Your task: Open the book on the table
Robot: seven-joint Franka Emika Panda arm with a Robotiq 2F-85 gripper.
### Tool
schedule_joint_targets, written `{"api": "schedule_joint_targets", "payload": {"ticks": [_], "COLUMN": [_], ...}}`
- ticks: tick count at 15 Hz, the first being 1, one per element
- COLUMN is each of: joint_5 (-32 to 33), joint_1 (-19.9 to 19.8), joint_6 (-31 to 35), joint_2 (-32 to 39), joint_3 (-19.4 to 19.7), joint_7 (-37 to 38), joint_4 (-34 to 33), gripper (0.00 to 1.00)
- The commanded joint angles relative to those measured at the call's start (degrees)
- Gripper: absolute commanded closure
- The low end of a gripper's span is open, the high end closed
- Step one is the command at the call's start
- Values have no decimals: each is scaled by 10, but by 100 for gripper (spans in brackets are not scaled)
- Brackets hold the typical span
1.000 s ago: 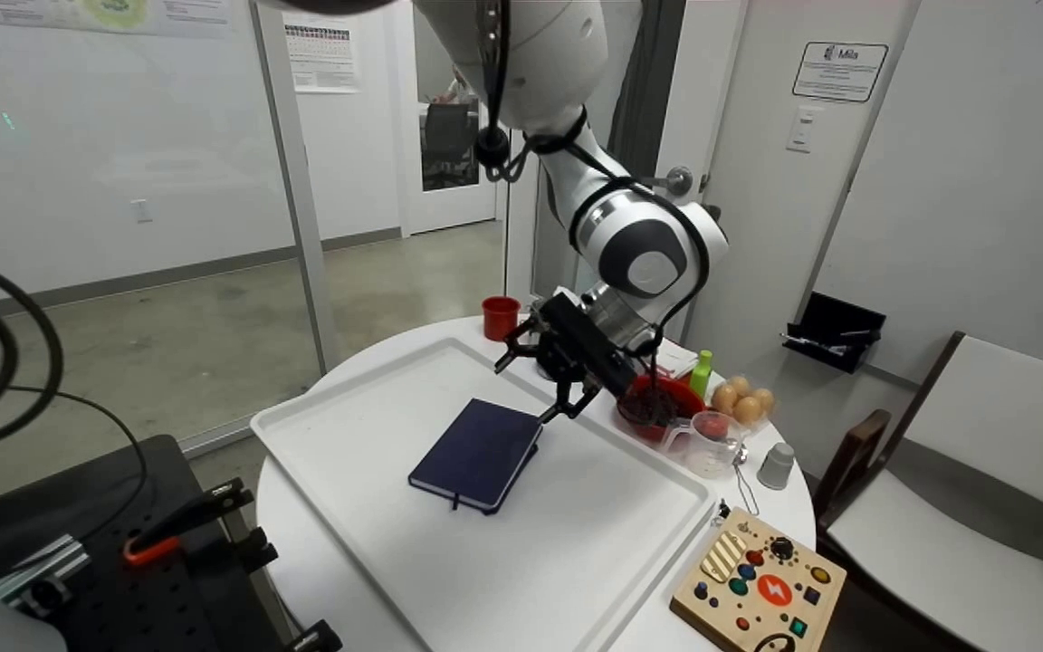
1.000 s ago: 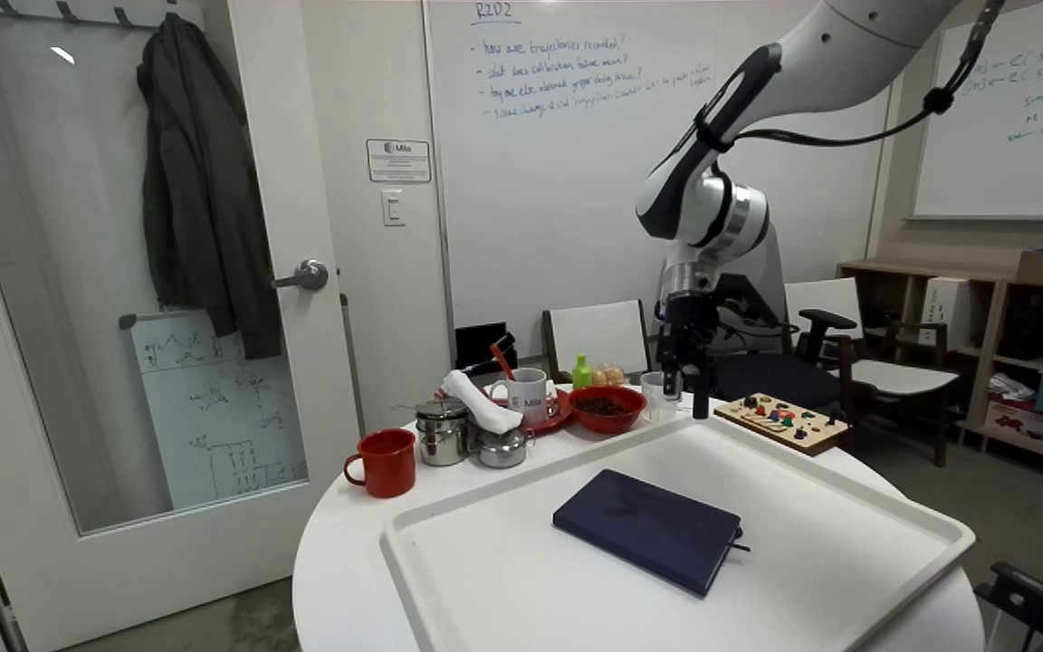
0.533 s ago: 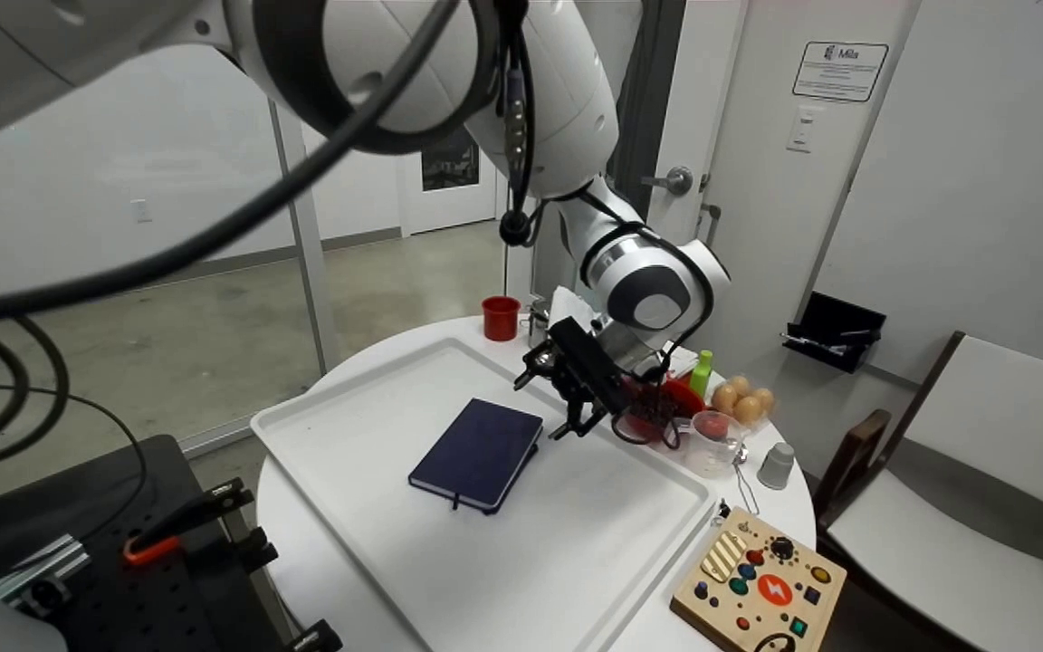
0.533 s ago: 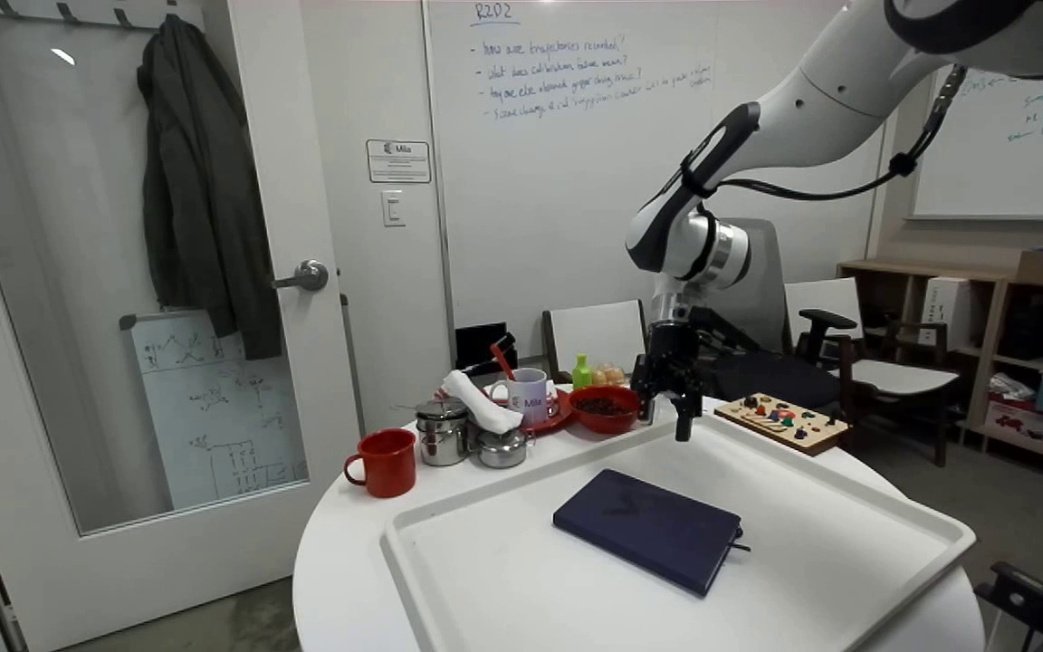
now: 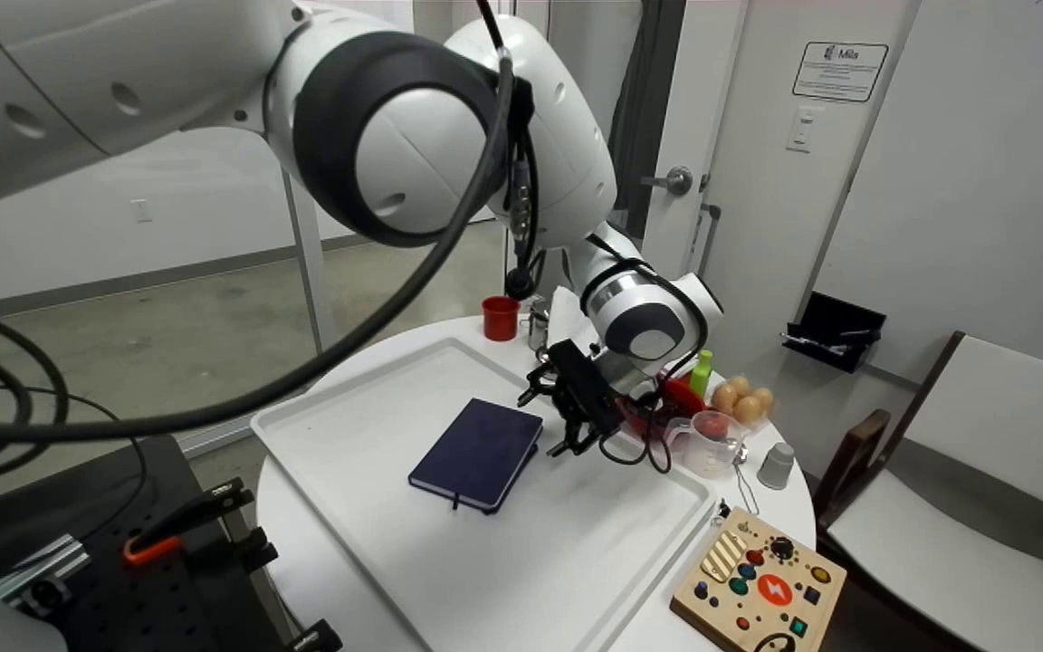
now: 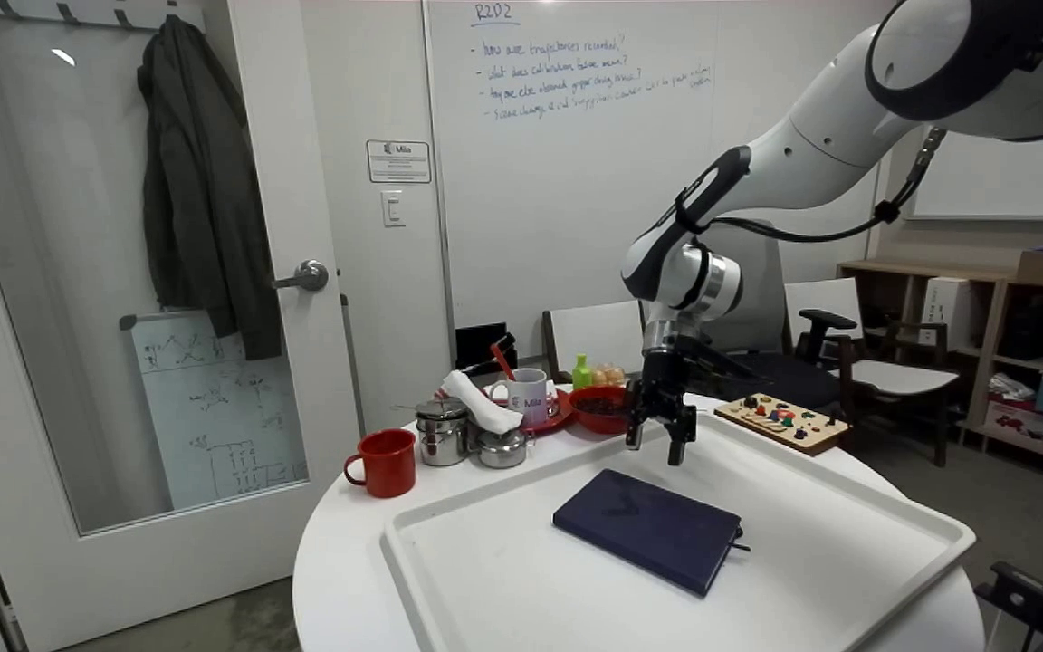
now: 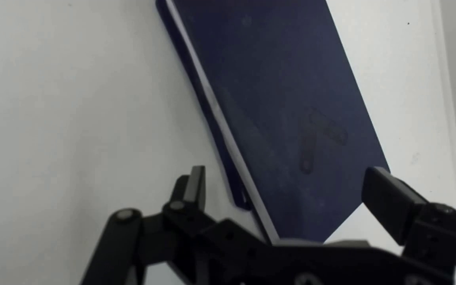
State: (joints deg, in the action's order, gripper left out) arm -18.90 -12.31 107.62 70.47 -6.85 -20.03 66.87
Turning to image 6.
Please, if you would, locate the small leaning whiteboard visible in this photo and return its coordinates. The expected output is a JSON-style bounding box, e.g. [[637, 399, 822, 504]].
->
[[123, 312, 310, 515]]

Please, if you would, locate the large wall whiteboard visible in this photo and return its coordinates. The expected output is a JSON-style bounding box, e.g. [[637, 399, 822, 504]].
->
[[420, 0, 911, 367]]

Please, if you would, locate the dark hanging jacket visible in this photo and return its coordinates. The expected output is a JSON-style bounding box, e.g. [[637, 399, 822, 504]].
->
[[133, 12, 287, 361]]

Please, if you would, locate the white wall sign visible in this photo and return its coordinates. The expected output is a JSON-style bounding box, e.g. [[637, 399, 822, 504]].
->
[[362, 135, 436, 189]]

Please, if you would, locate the navy blue notebook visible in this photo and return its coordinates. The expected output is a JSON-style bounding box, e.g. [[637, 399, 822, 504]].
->
[[551, 469, 745, 603]]

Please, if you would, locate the small steel bowl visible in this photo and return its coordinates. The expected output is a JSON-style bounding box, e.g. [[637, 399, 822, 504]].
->
[[471, 423, 532, 474]]

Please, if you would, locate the red utensil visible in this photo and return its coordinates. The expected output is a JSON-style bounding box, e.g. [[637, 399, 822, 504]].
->
[[490, 333, 517, 381]]

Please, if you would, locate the coat hook rack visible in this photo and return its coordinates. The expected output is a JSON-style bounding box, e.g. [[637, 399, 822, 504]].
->
[[0, 0, 175, 29]]

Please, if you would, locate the wooden button board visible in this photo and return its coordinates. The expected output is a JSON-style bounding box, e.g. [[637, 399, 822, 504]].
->
[[713, 390, 855, 459]]

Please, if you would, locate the white door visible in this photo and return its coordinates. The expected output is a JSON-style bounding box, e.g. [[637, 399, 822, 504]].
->
[[0, 0, 362, 652]]

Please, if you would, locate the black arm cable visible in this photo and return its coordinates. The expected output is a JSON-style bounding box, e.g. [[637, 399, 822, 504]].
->
[[713, 123, 949, 248]]

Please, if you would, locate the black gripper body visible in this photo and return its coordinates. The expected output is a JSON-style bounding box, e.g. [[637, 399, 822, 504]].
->
[[630, 343, 703, 423]]

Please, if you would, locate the silver door handle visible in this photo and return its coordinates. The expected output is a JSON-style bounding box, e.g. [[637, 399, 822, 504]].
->
[[272, 256, 333, 296]]

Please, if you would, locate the large white tray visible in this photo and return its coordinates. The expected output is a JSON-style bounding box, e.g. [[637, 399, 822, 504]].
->
[[375, 406, 981, 652]]

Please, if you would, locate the black office chair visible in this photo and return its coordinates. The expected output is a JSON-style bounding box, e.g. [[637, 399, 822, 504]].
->
[[783, 278, 966, 469]]

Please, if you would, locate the red bowl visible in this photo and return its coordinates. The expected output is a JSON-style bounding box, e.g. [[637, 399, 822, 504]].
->
[[567, 381, 642, 437]]

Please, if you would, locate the wooden shelf unit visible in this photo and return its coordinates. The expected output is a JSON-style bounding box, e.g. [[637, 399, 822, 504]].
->
[[839, 248, 1043, 480]]

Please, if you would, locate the red plate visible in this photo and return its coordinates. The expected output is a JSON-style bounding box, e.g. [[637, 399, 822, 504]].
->
[[517, 390, 578, 437]]

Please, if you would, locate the red mug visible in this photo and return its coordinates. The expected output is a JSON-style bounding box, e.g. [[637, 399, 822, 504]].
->
[[340, 428, 420, 500]]

